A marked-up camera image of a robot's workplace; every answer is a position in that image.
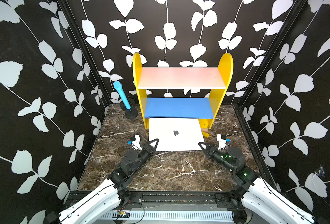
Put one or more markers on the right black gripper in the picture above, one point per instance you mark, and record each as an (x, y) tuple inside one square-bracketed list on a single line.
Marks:
[(211, 150)]

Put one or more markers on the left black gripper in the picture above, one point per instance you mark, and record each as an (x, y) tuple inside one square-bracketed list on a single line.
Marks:
[(149, 150)]

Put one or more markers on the silver laptop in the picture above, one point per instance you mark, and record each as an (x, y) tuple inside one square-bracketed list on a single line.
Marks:
[(175, 134)]

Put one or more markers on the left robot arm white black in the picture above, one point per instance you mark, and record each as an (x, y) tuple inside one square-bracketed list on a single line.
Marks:
[(112, 192)]

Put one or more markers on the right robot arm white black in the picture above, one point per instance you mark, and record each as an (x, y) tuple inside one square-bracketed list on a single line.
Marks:
[(253, 193)]

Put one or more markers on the yellow toy block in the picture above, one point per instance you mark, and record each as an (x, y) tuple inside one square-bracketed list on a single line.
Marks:
[(205, 134)]

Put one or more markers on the yellow shelf with blue board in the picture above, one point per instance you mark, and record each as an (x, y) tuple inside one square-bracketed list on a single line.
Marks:
[(182, 92)]

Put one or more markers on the blue microphone on black stand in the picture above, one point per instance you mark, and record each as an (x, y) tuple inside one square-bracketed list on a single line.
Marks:
[(130, 111)]

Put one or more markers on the small circuit board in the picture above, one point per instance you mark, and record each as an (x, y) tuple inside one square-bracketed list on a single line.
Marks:
[(121, 214)]

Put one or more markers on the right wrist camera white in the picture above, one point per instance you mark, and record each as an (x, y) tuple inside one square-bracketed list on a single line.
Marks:
[(224, 141)]

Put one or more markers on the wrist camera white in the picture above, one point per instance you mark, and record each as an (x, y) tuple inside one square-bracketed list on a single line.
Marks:
[(224, 141), (135, 141)]

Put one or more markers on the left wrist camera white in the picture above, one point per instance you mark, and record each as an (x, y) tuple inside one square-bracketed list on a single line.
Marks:
[(135, 141)]

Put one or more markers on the black front mounting rail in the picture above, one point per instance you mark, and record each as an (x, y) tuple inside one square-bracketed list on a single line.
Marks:
[(221, 199)]

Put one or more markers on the white slotted cable duct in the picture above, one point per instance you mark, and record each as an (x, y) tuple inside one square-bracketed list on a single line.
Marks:
[(207, 216)]

